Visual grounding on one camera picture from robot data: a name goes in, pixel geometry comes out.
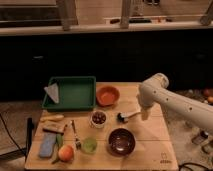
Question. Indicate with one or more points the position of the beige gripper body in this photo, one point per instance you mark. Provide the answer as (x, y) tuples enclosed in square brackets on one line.
[(145, 113)]

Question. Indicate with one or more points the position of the purple bowl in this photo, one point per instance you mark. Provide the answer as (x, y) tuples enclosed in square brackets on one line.
[(121, 142)]

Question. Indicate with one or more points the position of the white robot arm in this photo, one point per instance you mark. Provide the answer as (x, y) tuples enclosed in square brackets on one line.
[(154, 89)]

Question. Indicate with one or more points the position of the orange bowl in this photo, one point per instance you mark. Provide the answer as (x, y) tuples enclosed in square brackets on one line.
[(107, 95)]

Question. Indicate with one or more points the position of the wooden scrub brush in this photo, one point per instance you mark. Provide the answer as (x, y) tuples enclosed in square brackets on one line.
[(54, 127)]

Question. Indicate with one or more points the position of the white cup with grapes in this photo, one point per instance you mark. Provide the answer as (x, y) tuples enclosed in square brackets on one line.
[(98, 119)]

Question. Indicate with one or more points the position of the spice bottle dark lid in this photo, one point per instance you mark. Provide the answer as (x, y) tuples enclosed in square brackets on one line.
[(201, 137)]

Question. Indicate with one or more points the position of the green plastic cup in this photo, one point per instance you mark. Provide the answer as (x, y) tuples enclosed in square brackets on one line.
[(89, 145)]

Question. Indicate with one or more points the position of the green plastic tray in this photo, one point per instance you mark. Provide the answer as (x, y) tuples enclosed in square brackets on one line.
[(76, 93)]

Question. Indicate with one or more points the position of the silver fork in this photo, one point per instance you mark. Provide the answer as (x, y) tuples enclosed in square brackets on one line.
[(77, 140)]

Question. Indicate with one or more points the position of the yellow banana toy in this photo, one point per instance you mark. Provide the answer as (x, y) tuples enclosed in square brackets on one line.
[(52, 118)]

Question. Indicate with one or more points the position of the green pea pod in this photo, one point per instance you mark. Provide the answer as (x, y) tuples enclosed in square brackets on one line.
[(59, 141)]

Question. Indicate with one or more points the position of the peach fruit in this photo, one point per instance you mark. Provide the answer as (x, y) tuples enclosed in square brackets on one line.
[(66, 153)]

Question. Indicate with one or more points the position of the white triangular cloth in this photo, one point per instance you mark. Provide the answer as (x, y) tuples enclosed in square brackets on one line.
[(53, 92)]

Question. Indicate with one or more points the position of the blue sponge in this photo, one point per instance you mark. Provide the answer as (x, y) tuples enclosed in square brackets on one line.
[(47, 145)]

